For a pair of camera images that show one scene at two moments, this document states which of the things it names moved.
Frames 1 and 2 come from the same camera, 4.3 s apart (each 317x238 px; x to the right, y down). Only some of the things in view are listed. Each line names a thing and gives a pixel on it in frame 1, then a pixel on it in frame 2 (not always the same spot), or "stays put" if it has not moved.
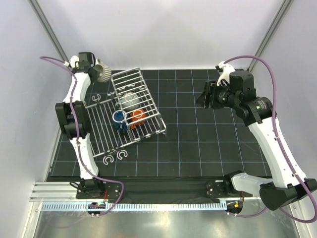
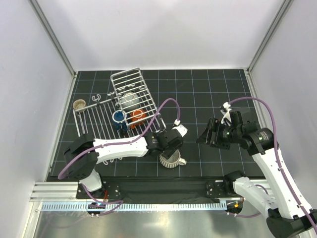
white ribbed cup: [104, 71] -> [175, 160]
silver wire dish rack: [130, 115] stays put
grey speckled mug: [130, 101] stays put
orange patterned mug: [138, 117] stays put
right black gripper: [212, 89] -> [214, 124]
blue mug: [119, 119] stays put
